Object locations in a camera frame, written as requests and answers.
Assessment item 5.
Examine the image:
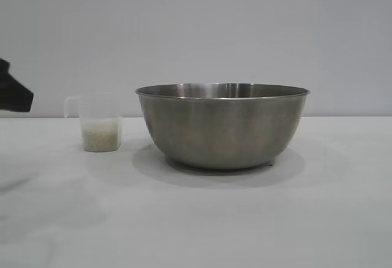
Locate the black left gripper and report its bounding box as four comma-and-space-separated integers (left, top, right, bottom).
0, 58, 34, 113

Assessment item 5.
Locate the clear plastic measuring cup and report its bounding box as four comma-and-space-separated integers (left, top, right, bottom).
63, 93, 124, 152

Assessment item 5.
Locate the white rice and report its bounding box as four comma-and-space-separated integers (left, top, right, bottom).
81, 120, 119, 152

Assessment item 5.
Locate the stainless steel mixing bowl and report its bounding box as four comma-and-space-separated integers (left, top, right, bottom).
134, 82, 311, 170

